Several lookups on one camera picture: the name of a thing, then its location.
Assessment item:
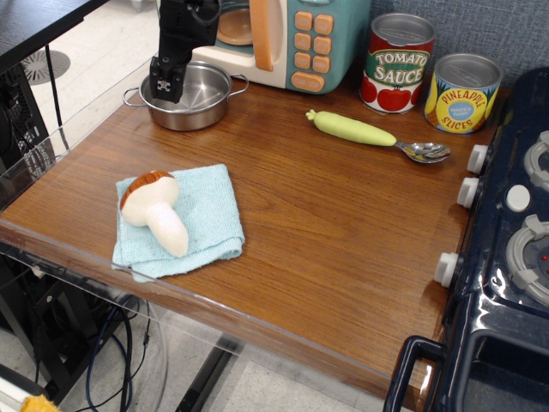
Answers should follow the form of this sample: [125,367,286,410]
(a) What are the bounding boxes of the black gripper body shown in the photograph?
[158,1,221,65]

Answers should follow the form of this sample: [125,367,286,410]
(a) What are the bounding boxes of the black desk at left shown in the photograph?
[1,0,106,73]

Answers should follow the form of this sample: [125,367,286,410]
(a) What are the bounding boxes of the toy microwave oven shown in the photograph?
[186,1,371,94]

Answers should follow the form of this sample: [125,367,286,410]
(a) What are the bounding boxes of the light blue folded cloth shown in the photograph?
[112,164,245,282]

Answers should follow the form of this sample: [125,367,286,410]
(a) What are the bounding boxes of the plush toy mushroom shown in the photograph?
[119,170,190,258]

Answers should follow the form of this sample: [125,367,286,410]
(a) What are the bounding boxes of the metal pot with handles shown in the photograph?
[123,61,248,131]

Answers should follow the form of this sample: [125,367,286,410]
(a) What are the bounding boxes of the spoon with green handle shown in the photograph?
[305,110,451,164]

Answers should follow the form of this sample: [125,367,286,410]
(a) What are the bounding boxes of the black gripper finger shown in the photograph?
[149,57,165,99]
[156,64,186,103]

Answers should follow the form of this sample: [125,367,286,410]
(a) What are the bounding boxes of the tomato sauce can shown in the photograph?
[359,13,437,113]

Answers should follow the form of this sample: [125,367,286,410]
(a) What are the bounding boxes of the pineapple slices can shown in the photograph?
[424,53,504,135]

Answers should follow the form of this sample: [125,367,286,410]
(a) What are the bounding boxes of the blue cable under table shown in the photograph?
[85,295,151,412]

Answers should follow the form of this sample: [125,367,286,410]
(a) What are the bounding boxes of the dark blue toy stove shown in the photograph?
[384,68,548,411]

